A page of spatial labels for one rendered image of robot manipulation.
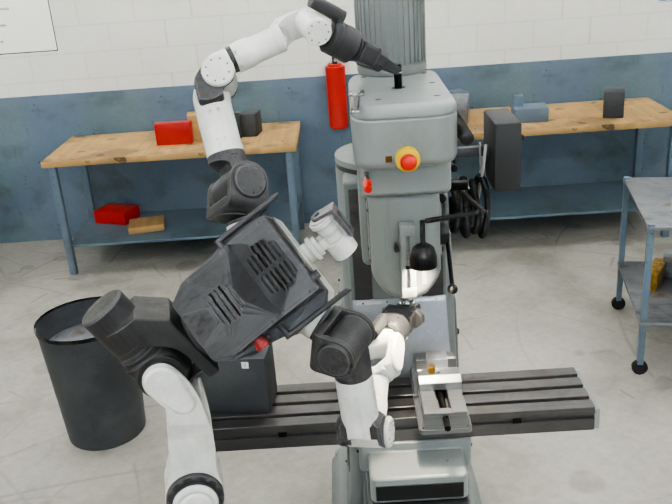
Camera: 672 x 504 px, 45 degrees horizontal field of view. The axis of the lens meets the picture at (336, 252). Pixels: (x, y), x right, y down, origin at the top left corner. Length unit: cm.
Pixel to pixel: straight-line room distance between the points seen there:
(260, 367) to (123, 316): 67
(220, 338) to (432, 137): 70
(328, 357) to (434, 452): 76
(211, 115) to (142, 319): 50
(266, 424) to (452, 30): 449
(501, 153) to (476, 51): 406
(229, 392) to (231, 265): 82
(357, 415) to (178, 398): 42
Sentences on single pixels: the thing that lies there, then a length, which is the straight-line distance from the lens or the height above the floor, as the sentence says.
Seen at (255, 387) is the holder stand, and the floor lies 103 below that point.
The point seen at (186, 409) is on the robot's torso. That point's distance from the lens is 194.
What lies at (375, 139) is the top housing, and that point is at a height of 181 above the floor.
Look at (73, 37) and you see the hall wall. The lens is 668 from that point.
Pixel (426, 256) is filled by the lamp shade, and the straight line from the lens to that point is 208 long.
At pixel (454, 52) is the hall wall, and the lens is 646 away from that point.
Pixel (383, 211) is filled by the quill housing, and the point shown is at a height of 158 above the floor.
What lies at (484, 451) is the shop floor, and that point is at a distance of 390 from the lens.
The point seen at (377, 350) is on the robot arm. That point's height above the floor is 125.
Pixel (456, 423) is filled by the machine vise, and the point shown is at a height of 98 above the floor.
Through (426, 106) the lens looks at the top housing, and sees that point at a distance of 197.
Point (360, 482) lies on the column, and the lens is 319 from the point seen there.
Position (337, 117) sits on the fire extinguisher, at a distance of 634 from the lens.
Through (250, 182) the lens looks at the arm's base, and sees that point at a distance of 185.
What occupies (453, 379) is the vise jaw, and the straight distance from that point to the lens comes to 242.
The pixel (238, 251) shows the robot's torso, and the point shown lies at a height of 167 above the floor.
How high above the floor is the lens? 230
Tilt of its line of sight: 22 degrees down
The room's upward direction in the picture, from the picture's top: 4 degrees counter-clockwise
